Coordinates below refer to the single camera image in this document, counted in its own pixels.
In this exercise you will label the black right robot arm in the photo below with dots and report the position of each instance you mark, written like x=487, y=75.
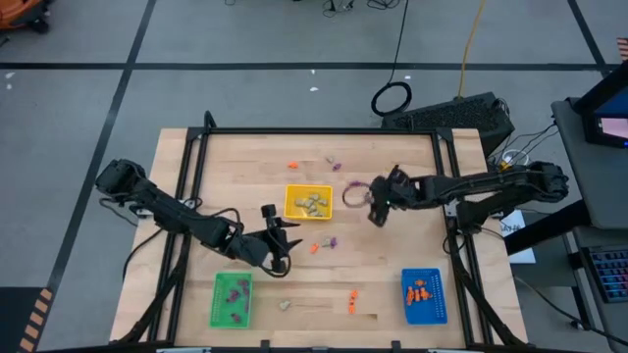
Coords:
x=490, y=184

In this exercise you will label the black computer case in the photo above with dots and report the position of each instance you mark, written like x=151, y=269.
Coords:
x=451, y=117

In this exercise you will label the yellow plastic basket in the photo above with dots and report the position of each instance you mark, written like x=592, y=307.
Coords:
x=292, y=212

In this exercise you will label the yellow power plugs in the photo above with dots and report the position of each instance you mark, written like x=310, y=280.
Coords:
x=504, y=166

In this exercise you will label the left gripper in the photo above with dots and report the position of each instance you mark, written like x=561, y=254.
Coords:
x=265, y=250

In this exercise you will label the orange foam piece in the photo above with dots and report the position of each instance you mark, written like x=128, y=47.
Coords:
x=314, y=248

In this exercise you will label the grey side desk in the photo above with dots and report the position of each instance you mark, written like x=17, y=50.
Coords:
x=603, y=186

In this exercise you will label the green plastic basket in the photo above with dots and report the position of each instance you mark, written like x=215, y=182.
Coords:
x=221, y=314

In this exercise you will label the striped sign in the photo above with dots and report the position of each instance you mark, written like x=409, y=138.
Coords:
x=623, y=49

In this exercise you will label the hazard striped floor mat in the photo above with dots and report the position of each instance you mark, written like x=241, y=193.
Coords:
x=15, y=318

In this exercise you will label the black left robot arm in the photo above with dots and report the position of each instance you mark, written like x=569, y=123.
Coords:
x=167, y=213

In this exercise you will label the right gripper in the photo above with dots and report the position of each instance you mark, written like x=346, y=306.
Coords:
x=392, y=193

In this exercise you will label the black desk crossbar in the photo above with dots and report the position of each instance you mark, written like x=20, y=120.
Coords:
x=544, y=230

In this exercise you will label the orange wheeled machine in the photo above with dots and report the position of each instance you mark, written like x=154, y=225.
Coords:
x=19, y=12

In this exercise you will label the purple block behind basket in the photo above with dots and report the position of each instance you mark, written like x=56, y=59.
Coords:
x=355, y=184

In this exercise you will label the white paper sheet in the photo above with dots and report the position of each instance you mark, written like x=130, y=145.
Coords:
x=520, y=255

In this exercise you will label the grey keyboard shelf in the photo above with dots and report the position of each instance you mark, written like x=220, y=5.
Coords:
x=613, y=323

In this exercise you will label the black computer monitor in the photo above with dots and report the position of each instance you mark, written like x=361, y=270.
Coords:
x=603, y=108

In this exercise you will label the backlit keyboard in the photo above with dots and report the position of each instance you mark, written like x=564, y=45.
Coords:
x=611, y=272

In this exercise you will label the blue plastic basket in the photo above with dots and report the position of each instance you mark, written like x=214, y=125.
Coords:
x=432, y=314

